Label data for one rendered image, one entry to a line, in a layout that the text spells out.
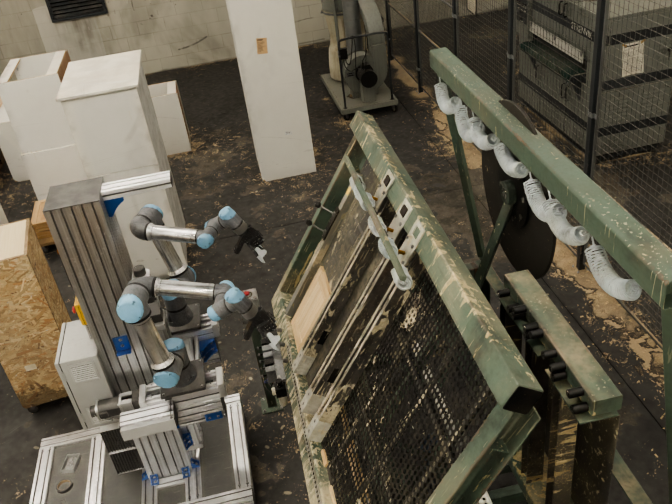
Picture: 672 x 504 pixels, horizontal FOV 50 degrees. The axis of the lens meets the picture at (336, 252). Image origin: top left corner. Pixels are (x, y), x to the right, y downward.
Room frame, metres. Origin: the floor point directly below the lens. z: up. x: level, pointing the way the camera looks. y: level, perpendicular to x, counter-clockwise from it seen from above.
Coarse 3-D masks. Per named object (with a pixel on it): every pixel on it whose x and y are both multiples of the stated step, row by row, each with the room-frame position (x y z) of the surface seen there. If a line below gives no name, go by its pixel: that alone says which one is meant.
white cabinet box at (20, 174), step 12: (0, 108) 8.19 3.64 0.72; (0, 120) 7.78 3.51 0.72; (0, 132) 7.68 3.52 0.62; (12, 132) 7.69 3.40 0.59; (0, 144) 7.67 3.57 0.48; (12, 144) 7.69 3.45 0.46; (12, 156) 7.68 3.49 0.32; (12, 168) 7.67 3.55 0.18; (24, 168) 7.69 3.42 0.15; (24, 180) 7.68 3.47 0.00
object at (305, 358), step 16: (384, 176) 2.91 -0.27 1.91; (384, 192) 2.82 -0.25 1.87; (384, 208) 2.83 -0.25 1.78; (368, 240) 2.82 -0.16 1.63; (352, 256) 2.86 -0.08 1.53; (368, 256) 2.82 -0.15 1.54; (352, 272) 2.81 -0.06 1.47; (336, 288) 2.84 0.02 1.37; (352, 288) 2.81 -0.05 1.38; (336, 304) 2.80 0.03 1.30; (320, 320) 2.81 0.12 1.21; (320, 336) 2.79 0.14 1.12; (304, 352) 2.78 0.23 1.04; (304, 368) 2.78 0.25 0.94
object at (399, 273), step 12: (348, 168) 2.96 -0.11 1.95; (360, 192) 2.71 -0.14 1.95; (360, 204) 2.75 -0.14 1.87; (372, 204) 2.73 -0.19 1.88; (372, 216) 2.49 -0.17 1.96; (372, 228) 2.53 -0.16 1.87; (384, 228) 2.53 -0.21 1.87; (384, 240) 2.29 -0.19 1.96; (384, 252) 2.33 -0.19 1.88; (396, 252) 2.34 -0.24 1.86; (396, 264) 2.12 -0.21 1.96; (396, 276) 2.17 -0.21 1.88; (408, 276) 2.15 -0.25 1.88; (408, 288) 2.13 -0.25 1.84
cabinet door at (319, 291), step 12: (324, 276) 3.15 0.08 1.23; (312, 288) 3.20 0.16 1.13; (324, 288) 3.07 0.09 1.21; (312, 300) 3.13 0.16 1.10; (324, 300) 3.00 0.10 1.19; (300, 312) 3.18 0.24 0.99; (312, 312) 3.06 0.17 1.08; (300, 324) 3.11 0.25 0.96; (312, 324) 2.98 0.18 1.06; (300, 336) 3.03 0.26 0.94; (300, 348) 2.96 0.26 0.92
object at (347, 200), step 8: (352, 192) 3.34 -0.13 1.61; (344, 200) 3.35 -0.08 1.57; (352, 200) 3.34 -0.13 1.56; (344, 208) 3.34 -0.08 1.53; (344, 216) 3.33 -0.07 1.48; (336, 224) 3.33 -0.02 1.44; (328, 240) 3.32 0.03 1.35; (320, 248) 3.32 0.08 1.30; (320, 256) 3.32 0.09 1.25; (312, 264) 3.31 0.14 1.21; (312, 272) 3.31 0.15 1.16; (304, 280) 3.30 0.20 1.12; (296, 288) 3.35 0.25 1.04; (304, 288) 3.30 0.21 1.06; (296, 296) 3.30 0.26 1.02; (288, 304) 3.34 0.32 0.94; (296, 304) 3.30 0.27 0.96; (288, 312) 3.29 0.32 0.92
